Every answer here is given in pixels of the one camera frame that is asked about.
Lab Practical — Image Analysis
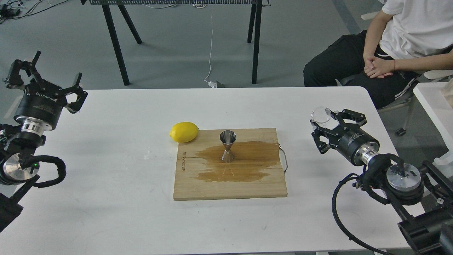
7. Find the clear glass cup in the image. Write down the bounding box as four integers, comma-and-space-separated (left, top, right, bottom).
311, 107, 339, 130

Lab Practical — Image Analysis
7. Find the black metal table frame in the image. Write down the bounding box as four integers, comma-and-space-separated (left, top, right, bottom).
80, 0, 268, 88

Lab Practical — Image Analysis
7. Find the yellow lemon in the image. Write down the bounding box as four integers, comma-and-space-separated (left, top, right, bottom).
169, 122, 199, 143

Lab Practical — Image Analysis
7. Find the white hanging cable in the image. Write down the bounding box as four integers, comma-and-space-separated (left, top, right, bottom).
203, 4, 217, 88

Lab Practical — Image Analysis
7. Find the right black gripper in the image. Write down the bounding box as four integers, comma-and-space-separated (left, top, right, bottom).
311, 109, 380, 166

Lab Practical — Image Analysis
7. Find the steel double jigger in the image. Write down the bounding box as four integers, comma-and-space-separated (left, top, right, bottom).
219, 130, 236, 163

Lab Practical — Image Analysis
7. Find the white side table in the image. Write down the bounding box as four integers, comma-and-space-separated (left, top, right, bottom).
413, 82, 453, 177

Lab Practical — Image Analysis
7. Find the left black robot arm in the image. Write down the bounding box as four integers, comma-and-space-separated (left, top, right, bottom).
0, 51, 88, 231

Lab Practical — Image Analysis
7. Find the wooden cutting board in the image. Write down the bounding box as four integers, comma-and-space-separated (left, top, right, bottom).
173, 128, 287, 201

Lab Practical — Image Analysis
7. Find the seated person white shirt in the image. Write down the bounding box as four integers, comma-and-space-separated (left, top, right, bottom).
303, 0, 453, 109

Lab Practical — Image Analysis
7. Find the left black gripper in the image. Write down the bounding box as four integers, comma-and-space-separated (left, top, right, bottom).
4, 51, 88, 132

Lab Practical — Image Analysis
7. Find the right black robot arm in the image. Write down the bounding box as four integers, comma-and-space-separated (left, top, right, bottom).
310, 107, 453, 255

